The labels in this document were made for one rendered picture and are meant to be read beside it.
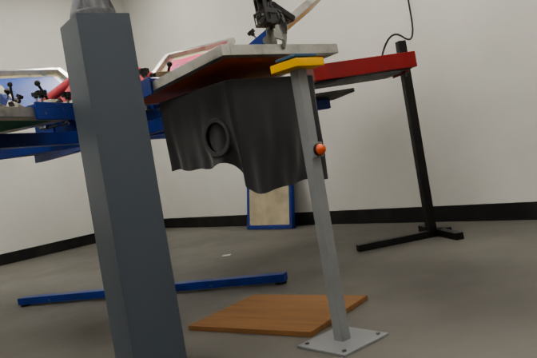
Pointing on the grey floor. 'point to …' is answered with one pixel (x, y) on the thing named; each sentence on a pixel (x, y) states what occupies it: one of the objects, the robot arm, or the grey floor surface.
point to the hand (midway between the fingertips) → (280, 47)
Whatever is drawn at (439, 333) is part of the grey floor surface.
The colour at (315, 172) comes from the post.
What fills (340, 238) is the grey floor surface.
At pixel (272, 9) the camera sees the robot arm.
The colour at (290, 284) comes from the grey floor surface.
